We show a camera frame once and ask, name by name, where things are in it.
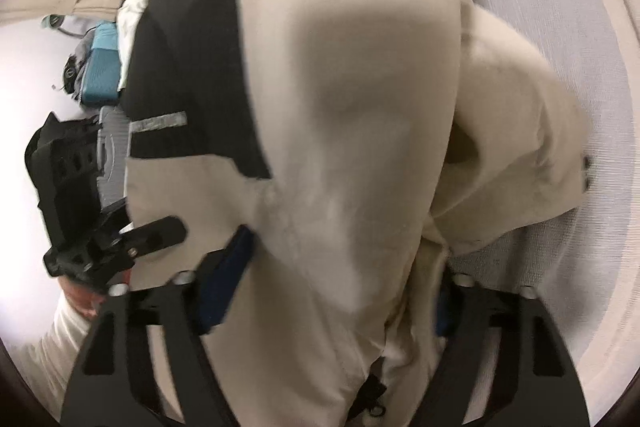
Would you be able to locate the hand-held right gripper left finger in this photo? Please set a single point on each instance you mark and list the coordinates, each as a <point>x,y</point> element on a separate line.
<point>225,282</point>

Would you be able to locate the cream and black hooded jacket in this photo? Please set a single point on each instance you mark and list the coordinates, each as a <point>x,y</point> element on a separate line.
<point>350,107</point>

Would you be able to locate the blue desk lamp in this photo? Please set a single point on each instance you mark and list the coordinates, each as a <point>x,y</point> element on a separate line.
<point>51,22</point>

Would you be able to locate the pile of dark clothes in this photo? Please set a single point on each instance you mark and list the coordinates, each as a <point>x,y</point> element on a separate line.
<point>77,67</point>

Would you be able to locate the person's left forearm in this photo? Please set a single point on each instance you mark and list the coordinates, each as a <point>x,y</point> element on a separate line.
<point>55,357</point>

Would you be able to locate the person's left hand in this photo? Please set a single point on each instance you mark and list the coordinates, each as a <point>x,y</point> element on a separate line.
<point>84,298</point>

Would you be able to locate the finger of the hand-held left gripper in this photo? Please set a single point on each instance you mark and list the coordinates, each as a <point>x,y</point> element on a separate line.
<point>160,232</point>

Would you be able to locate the beige curtain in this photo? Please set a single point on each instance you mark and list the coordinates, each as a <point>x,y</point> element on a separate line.
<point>60,2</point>

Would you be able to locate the striped bed sheet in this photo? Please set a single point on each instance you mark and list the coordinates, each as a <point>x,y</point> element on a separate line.
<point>550,57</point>

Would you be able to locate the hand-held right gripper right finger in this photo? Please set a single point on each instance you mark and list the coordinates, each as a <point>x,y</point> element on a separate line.
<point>442,314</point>

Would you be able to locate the teal suitcase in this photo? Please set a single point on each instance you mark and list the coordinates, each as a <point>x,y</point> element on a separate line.
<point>102,67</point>

